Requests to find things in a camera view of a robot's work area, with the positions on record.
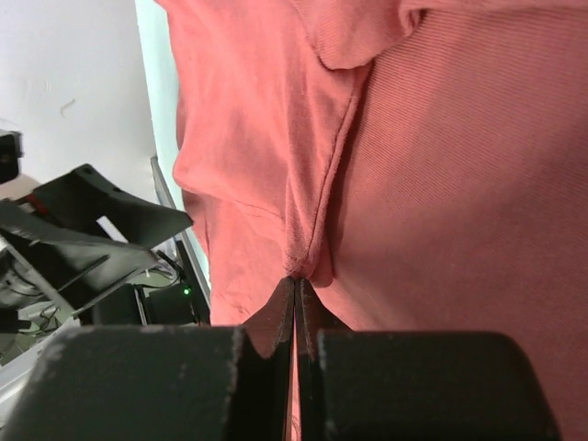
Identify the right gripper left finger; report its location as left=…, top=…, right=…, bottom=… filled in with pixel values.
left=1, top=278, right=294, bottom=440

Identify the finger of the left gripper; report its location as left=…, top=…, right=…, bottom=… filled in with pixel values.
left=1, top=199, right=157, bottom=314
left=34, top=164, right=192, bottom=246

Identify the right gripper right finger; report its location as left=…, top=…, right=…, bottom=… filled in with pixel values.
left=294, top=279, right=560, bottom=440

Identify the salmon t shirt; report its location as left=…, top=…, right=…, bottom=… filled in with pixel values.
left=163, top=1, right=587, bottom=440

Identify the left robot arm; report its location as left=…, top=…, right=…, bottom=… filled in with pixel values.
left=1, top=164, right=209, bottom=325

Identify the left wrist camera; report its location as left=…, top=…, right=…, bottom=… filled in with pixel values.
left=0, top=130, right=23, bottom=184

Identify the aluminium frame rail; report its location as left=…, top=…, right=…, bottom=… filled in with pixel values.
left=150, top=156, right=210, bottom=324

